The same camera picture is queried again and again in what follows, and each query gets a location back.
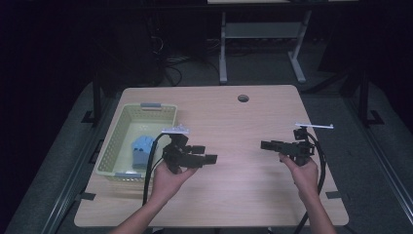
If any white metal table frame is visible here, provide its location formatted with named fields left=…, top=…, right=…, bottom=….
left=218, top=10, right=313, bottom=85

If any pale green plastic basket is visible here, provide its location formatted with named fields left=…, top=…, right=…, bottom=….
left=94, top=102, right=178, bottom=182

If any black metal post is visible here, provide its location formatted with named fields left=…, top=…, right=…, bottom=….
left=81, top=72, right=102, bottom=125
left=357, top=68, right=386, bottom=127

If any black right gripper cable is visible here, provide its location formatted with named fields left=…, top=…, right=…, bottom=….
left=292, top=130, right=327, bottom=234

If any person's left hand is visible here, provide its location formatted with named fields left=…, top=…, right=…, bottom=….
left=150, top=160, right=200, bottom=205

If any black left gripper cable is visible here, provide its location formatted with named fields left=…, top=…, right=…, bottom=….
left=141, top=132, right=169, bottom=207

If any person's right hand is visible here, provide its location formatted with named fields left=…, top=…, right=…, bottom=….
left=278, top=153, right=320, bottom=200

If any blue glove with dark patches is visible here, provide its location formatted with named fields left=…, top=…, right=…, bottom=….
left=131, top=139, right=152, bottom=170

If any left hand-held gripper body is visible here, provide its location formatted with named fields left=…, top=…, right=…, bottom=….
left=161, top=124, right=209, bottom=174

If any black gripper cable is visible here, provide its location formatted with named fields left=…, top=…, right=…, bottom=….
left=292, top=130, right=327, bottom=234
left=141, top=132, right=169, bottom=207

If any bundle of floor cables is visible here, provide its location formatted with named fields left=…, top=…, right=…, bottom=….
left=147, top=33, right=222, bottom=88

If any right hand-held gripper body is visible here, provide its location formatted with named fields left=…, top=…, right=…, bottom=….
left=278, top=122, right=335, bottom=166

